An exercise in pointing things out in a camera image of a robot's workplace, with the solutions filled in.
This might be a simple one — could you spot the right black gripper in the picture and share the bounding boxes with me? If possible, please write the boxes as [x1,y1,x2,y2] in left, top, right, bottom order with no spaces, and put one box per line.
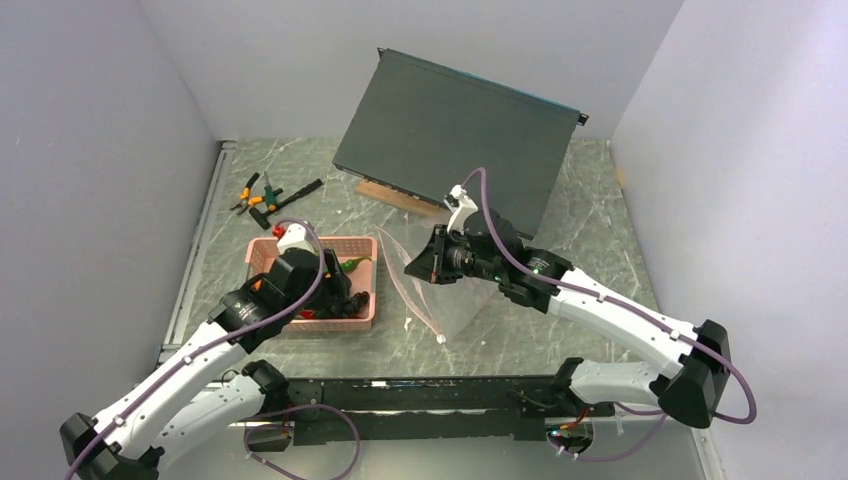
[405,224,503,284]

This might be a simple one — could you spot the clear zip top bag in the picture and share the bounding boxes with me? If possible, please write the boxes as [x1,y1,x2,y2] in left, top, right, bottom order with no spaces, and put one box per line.
[376,214,496,344]

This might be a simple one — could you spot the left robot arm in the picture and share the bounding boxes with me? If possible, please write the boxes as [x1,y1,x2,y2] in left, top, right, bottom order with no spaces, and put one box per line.
[60,247,340,479]

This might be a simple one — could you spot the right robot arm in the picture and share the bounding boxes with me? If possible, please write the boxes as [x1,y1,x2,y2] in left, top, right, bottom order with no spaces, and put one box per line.
[404,213,730,429]

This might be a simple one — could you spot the long green chili pepper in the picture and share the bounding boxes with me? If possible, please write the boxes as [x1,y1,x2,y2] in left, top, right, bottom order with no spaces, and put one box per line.
[340,256,372,273]

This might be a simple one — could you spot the wooden board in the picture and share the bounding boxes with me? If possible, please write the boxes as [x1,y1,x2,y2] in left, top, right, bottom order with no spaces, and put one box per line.
[354,180,449,217]

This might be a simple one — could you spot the dark grey rack box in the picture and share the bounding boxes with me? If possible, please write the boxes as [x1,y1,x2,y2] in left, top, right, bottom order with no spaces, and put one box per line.
[332,49,588,240]

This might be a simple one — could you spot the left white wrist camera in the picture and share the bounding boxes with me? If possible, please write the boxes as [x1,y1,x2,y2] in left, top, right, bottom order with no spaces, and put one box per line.
[272,223,318,255]

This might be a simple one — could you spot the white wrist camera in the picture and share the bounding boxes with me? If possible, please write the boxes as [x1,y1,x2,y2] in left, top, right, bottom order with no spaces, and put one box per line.
[443,184,479,234]
[272,223,318,255]

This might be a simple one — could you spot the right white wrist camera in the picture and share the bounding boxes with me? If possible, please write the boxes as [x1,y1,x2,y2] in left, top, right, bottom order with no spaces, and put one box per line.
[443,184,479,234]

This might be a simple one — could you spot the black T-handle tool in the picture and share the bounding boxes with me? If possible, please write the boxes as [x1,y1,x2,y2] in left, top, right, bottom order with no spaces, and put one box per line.
[248,179,324,230]

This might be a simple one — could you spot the green handled screwdriver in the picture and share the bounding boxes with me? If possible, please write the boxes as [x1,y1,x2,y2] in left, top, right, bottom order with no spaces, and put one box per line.
[263,171,277,213]

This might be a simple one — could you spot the orange handled pliers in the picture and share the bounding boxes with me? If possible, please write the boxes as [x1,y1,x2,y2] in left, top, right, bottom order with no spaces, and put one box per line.
[229,172,260,215]

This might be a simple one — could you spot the aluminium frame rail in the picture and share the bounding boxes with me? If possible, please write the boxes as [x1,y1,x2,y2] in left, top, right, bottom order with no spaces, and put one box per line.
[155,140,238,367]

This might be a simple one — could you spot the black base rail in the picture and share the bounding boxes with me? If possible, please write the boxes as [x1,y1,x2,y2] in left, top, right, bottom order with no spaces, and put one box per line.
[247,375,614,452]

